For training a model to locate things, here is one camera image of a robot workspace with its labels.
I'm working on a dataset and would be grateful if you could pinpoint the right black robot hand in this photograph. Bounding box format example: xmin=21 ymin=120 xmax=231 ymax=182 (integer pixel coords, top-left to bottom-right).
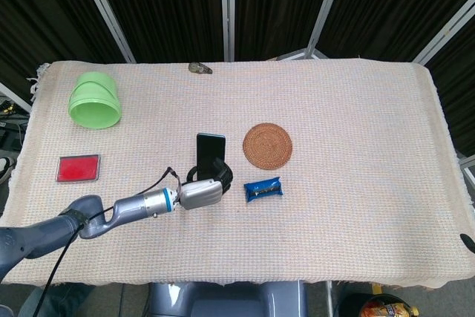
xmin=459 ymin=233 xmax=475 ymax=255

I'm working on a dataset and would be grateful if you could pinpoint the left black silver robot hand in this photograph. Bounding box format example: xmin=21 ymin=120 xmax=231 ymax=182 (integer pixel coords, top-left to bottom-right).
xmin=179 ymin=158 xmax=235 ymax=211

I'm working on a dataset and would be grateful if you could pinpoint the black smartphone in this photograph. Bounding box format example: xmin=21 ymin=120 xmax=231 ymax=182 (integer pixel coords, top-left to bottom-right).
xmin=195 ymin=132 xmax=226 ymax=183

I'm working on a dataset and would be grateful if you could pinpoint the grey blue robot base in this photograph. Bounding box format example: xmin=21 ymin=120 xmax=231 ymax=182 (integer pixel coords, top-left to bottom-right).
xmin=147 ymin=280 xmax=309 ymax=317

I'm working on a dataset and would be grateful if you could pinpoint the round woven rattan coaster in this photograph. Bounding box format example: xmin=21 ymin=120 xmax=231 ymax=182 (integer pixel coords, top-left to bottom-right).
xmin=242 ymin=122 xmax=293 ymax=170

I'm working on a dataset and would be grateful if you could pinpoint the orange snack bag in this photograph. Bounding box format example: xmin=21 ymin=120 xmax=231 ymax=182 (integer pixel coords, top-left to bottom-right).
xmin=361 ymin=295 xmax=421 ymax=317

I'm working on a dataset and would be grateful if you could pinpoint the blue snack packet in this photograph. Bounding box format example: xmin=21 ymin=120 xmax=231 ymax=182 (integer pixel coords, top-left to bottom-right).
xmin=243 ymin=177 xmax=286 ymax=203

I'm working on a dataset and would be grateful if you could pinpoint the small grey stone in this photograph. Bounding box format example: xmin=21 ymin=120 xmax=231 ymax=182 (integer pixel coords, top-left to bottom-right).
xmin=188 ymin=62 xmax=214 ymax=76

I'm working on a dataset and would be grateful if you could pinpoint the red ink pad box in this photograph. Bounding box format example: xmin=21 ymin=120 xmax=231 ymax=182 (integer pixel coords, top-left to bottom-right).
xmin=55 ymin=153 xmax=102 ymax=184

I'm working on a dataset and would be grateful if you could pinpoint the beige woven tablecloth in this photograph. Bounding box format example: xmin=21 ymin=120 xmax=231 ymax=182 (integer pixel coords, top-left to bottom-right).
xmin=0 ymin=58 xmax=475 ymax=291

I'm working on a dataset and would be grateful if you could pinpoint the green plastic bucket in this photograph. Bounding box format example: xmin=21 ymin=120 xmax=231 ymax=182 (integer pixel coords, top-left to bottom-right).
xmin=68 ymin=71 xmax=123 ymax=131

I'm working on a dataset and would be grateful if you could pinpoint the black folding screen panel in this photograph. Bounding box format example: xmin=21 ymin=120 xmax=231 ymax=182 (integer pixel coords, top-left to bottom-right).
xmin=222 ymin=0 xmax=350 ymax=62
xmin=79 ymin=0 xmax=233 ymax=65
xmin=315 ymin=0 xmax=475 ymax=65
xmin=422 ymin=8 xmax=475 ymax=158
xmin=0 ymin=0 xmax=129 ymax=110

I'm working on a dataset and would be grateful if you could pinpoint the blue jeans leg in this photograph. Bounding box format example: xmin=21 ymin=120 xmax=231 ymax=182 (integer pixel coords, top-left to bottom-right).
xmin=18 ymin=282 xmax=96 ymax=317

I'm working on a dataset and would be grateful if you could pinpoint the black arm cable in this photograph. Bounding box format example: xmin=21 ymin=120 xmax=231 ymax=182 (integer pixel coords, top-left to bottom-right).
xmin=35 ymin=166 xmax=183 ymax=317

